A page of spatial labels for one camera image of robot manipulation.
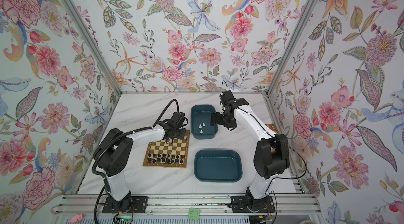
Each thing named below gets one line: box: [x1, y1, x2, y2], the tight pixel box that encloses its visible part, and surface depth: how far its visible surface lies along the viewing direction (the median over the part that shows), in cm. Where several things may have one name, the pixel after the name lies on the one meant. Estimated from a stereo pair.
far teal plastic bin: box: [190, 104, 219, 140], surface depth 103 cm
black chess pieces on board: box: [147, 153, 185, 164], surface depth 88 cm
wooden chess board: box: [143, 129, 191, 168], surface depth 90 cm
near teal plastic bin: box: [194, 148, 243, 183], surface depth 87 cm
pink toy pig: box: [69, 212, 85, 224], surface depth 72 cm
